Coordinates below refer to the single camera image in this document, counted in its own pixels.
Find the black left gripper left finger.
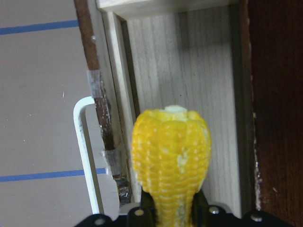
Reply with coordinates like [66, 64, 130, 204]
[141, 190, 156, 227]

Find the light wood drawer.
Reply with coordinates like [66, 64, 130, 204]
[95, 0, 253, 217]

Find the white drawer handle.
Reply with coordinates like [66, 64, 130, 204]
[73, 96, 104, 214]

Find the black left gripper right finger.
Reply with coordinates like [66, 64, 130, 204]
[190, 189, 209, 227]

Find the dark wooden drawer box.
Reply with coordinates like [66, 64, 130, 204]
[248, 0, 303, 227]

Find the yellow corn cob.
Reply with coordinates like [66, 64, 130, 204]
[131, 105, 212, 227]

